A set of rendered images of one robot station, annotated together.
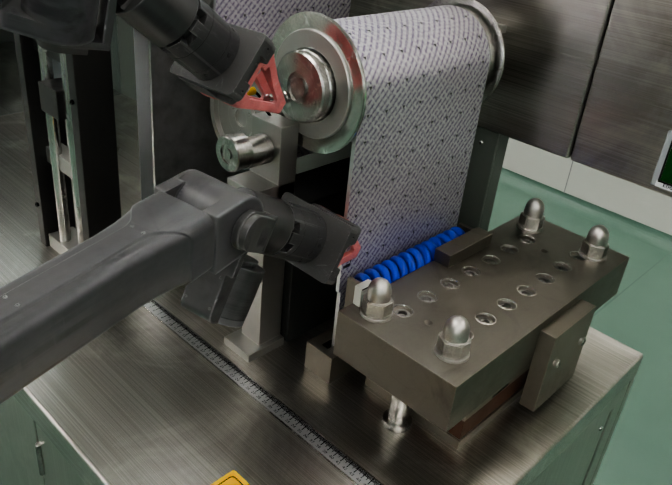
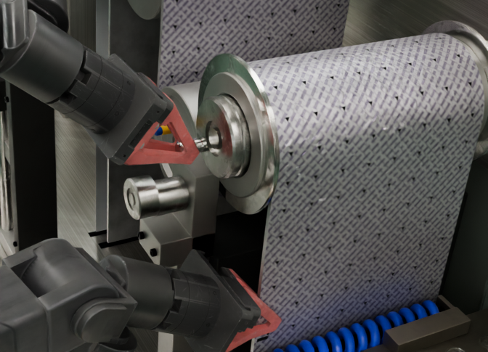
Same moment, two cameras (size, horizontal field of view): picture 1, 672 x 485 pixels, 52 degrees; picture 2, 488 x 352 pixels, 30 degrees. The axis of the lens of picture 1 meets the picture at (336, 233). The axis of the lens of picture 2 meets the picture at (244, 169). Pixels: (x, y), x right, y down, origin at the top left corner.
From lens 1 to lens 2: 0.26 m
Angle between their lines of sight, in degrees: 15
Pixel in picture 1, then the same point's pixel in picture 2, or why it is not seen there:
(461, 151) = (440, 214)
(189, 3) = (69, 64)
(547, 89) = not seen: outside the picture
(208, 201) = (52, 284)
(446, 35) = (417, 84)
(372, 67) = (295, 130)
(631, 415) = not seen: outside the picture
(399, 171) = (339, 239)
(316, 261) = (205, 340)
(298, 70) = (214, 120)
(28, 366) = not seen: outside the picture
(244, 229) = (82, 321)
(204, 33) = (86, 93)
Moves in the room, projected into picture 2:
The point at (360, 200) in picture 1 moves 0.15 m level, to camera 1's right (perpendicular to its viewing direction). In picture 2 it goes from (279, 270) to (438, 316)
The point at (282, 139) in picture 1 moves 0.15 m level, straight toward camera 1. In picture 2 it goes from (197, 189) to (142, 285)
